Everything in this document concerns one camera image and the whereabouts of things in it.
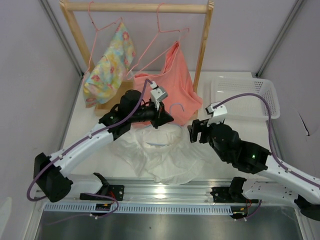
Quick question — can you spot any light blue wire hanger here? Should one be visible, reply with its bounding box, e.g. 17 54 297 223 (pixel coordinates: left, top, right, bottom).
142 102 185 147

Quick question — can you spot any white plastic basket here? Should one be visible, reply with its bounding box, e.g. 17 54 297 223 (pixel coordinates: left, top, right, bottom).
210 76 281 122

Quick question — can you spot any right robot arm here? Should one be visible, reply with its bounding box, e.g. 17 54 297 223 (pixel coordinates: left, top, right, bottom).
187 119 320 221

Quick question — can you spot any salmon pink skirt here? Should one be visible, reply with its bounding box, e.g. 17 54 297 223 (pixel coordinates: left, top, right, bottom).
133 41 203 124

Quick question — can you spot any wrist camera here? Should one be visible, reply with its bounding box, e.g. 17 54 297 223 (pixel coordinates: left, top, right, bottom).
205 103 228 127
150 81 168 110

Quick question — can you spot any aluminium mounting rail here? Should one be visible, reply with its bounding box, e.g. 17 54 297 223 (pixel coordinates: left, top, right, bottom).
33 177 276 206

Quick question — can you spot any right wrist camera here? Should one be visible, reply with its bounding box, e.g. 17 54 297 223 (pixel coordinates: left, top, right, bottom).
205 103 228 127

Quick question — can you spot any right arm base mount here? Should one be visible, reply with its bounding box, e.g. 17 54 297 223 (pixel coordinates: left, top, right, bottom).
210 177 259 204

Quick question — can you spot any pink hanger with floral skirt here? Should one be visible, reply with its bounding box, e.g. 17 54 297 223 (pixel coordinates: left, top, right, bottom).
82 1 123 83

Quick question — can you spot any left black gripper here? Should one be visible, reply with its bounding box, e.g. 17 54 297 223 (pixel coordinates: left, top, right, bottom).
129 99 174 129

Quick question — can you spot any floral patterned skirt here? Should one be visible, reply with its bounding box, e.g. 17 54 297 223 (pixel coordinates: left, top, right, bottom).
82 22 136 108

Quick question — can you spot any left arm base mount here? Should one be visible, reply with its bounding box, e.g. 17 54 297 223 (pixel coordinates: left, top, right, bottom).
79 184 125 201

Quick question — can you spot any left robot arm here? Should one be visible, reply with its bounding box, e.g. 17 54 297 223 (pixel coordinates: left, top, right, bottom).
33 87 174 203

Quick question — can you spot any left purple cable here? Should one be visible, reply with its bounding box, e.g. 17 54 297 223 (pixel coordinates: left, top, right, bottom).
26 78 156 226

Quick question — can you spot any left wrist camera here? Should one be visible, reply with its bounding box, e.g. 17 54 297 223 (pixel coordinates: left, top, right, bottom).
150 81 168 110

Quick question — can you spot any pink hanger with salmon skirt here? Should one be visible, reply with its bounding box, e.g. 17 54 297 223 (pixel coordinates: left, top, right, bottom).
126 2 191 80

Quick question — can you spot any white slotted cable duct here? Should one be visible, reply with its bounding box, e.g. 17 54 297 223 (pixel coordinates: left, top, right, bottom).
44 202 233 216

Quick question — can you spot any white pleated skirt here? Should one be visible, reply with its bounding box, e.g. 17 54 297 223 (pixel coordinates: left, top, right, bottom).
109 124 210 185

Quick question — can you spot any wooden clothes rack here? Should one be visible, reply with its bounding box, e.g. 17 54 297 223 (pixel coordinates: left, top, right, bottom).
59 0 215 118

